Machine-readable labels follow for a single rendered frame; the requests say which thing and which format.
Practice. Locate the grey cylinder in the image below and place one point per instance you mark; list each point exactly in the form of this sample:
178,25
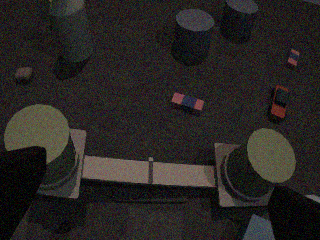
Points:
193,32
239,16

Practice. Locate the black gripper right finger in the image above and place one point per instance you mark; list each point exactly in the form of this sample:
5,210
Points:
293,216

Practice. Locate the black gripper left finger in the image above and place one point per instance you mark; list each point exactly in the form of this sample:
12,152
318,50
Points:
21,172

